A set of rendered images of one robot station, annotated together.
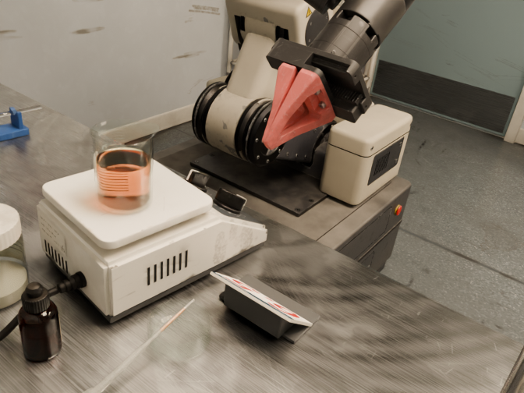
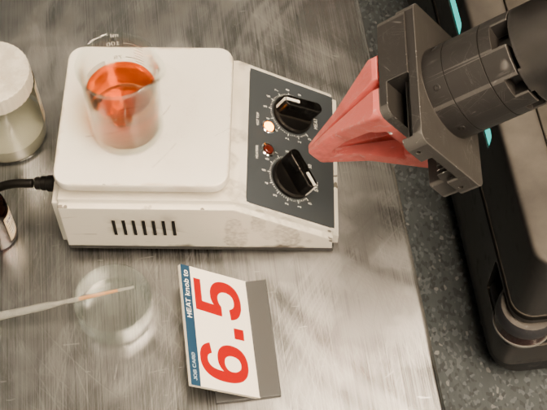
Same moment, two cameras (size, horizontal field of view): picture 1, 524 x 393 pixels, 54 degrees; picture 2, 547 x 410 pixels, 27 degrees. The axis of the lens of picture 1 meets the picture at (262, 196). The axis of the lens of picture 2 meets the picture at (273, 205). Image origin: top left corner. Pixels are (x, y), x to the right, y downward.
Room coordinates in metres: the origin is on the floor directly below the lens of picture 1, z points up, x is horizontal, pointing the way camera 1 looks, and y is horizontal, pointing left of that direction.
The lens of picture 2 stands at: (0.18, -0.29, 1.49)
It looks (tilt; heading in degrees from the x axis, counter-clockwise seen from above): 59 degrees down; 49
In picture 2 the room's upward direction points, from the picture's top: straight up
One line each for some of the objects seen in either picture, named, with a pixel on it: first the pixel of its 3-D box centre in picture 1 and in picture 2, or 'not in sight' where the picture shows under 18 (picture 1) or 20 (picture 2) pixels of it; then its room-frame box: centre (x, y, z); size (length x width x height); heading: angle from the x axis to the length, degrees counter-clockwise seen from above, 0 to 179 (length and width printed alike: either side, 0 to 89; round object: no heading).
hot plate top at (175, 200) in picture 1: (128, 196); (146, 116); (0.42, 0.13, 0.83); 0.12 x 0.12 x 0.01; 49
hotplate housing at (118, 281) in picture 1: (151, 225); (187, 151); (0.44, 0.11, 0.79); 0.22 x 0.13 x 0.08; 139
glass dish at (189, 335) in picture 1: (179, 329); (114, 304); (0.33, 0.06, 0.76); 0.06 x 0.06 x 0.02
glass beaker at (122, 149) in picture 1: (126, 165); (126, 96); (0.40, 0.12, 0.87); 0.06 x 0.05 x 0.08; 126
